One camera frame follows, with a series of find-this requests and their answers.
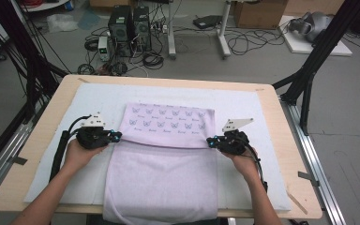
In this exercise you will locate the lilac towel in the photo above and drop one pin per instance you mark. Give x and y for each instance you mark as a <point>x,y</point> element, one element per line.
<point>162,181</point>

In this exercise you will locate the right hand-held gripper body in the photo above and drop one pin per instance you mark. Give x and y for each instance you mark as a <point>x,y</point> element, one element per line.
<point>234,143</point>

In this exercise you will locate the white floor board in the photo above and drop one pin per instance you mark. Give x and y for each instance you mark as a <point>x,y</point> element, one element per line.
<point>300,45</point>

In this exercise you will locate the clear plastic bag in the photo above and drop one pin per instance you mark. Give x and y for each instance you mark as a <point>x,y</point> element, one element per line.
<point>62,22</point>

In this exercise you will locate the black tape piece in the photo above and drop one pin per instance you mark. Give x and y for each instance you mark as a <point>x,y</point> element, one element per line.
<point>307,177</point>
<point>18,160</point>

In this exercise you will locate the person's dark clothing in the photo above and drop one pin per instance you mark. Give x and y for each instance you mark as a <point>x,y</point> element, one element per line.
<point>95,220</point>

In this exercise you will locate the person's right hand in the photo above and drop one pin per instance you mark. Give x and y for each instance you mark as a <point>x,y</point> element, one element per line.
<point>247,164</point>

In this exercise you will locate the thin wooden stick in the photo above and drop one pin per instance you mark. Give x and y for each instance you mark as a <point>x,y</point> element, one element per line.
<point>296,202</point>

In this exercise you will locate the grey robot head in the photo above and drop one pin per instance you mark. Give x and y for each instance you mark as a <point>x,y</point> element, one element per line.
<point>314,25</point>

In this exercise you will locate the white desk leg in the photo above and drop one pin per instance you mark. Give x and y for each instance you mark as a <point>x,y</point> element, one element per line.
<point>223,34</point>
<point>171,31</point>

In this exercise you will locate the brown cardboard box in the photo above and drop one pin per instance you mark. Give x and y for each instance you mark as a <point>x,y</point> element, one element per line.
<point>259,14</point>

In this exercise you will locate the white grid mat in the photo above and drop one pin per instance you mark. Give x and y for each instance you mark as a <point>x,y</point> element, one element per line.
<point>247,100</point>

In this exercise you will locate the teal floor sheet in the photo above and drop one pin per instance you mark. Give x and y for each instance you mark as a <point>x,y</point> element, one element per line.
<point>89,19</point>

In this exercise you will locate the slim black computer tower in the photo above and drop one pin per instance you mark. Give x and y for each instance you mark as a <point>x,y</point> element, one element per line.
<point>142,28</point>

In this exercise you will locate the black flat device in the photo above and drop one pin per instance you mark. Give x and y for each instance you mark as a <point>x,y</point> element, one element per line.
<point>206,22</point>

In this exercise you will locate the white power supply unit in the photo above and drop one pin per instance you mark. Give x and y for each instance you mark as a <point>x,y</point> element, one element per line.
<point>103,48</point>

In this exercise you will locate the black metal frame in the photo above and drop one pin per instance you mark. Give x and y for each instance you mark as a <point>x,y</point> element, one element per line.
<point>309,72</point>
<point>31,62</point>

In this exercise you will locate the aluminium rail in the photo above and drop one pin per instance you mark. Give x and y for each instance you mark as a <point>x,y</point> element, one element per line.
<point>312,156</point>
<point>6,156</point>

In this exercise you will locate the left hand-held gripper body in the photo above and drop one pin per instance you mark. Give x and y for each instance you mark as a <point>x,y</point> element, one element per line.
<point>92,137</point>

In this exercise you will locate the person's left hand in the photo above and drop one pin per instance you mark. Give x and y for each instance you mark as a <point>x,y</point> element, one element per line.
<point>78,157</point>

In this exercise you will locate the large black computer tower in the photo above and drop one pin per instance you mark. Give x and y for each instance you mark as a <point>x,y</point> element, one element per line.
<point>120,29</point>

